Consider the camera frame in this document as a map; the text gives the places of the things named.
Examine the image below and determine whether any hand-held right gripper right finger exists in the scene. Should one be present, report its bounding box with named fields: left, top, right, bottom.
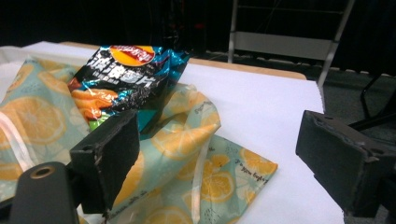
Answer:
left=294, top=109, right=396, bottom=218

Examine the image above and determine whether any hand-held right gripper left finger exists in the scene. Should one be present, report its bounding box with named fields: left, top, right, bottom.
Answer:
left=68, top=108, right=141, bottom=216

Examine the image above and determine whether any black potato chip bag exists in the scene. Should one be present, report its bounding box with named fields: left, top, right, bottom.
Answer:
left=67, top=45, right=191, bottom=133

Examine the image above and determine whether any orange-print teal cloth bag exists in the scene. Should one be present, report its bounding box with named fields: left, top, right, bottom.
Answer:
left=0, top=55, right=279, bottom=224

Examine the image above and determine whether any white table cover sheet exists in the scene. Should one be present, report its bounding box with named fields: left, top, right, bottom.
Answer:
left=0, top=41, right=345, bottom=224

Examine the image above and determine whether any white metal stand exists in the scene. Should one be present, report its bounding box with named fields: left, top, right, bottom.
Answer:
left=227, top=0, right=356, bottom=90

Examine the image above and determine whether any black chair frame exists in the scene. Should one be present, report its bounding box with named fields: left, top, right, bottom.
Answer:
left=348, top=73, right=396, bottom=133

